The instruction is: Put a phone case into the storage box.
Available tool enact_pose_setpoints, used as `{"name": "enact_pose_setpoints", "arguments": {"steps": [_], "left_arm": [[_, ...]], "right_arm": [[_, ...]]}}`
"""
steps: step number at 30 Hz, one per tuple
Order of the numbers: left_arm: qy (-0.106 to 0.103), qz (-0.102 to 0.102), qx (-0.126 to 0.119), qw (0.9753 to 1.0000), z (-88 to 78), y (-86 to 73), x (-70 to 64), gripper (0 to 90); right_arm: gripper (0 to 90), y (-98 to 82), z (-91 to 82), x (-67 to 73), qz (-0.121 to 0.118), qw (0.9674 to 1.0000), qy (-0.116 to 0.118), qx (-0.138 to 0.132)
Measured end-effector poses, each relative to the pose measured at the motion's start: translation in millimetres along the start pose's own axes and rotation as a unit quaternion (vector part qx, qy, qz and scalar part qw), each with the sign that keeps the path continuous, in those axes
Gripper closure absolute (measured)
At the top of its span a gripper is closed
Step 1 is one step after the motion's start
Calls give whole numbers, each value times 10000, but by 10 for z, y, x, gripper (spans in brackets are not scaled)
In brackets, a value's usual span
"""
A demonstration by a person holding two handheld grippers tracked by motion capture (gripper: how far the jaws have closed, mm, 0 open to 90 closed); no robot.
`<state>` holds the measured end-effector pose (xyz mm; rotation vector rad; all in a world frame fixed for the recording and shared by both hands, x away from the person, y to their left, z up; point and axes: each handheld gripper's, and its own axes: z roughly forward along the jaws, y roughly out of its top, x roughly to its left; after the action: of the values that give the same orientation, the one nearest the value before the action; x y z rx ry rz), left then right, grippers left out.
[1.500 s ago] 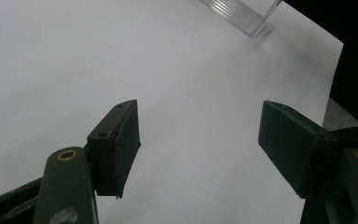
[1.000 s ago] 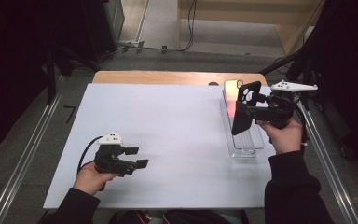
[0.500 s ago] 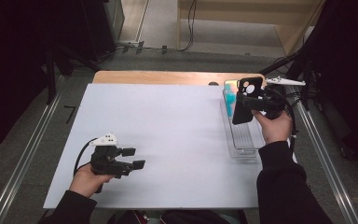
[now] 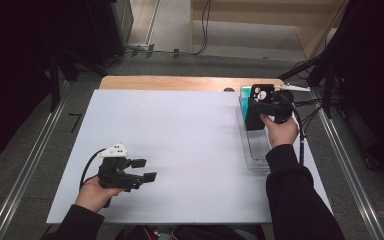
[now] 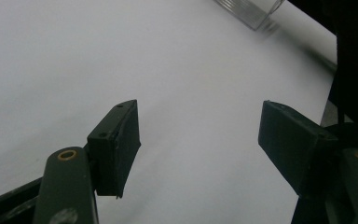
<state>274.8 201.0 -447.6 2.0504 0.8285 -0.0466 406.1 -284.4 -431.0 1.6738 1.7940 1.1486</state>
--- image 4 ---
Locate floor cable with clips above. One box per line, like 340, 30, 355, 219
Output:
123, 43, 194, 60

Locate person's legs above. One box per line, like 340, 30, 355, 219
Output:
114, 224, 268, 240

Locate clear plastic tray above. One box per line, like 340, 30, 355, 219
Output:
235, 94, 281, 173

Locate black metal stand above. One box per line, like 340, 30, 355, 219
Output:
44, 49, 109, 113
278, 49, 348, 119

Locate right hand-held gripper cable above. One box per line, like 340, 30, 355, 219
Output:
289, 98, 307, 166

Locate hanging black cable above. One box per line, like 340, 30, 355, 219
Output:
193, 0, 213, 56

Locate wooden table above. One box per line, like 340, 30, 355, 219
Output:
99, 75, 285, 93

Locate white board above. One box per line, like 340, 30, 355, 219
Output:
45, 89, 334, 225

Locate dark curtain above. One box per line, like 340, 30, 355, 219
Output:
0, 0, 93, 169
326, 0, 384, 179

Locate wooden shelf unit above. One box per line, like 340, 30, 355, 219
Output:
189, 0, 351, 60

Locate black cabinet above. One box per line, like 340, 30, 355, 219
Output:
86, 0, 135, 66

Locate bundle of black cables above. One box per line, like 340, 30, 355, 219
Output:
294, 97, 325, 132

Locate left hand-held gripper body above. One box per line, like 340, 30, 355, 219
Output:
97, 143, 146, 193

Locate person's right hand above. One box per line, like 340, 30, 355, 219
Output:
259, 113, 301, 149

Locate left hand-held gripper cable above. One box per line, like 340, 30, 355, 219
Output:
79, 148, 108, 191

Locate metal floor rail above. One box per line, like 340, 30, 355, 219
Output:
308, 88, 384, 240
0, 81, 70, 240

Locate hand-held gripper cable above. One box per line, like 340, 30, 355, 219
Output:
79, 148, 108, 191
289, 98, 307, 166

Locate person's left hand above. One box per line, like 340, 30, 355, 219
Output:
75, 175, 125, 214

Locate black phone case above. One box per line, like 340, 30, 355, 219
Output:
244, 83, 276, 132

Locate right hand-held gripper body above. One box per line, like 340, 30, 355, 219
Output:
253, 83, 312, 125

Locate smartphone with glowing screen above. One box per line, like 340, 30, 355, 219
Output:
239, 85, 253, 123

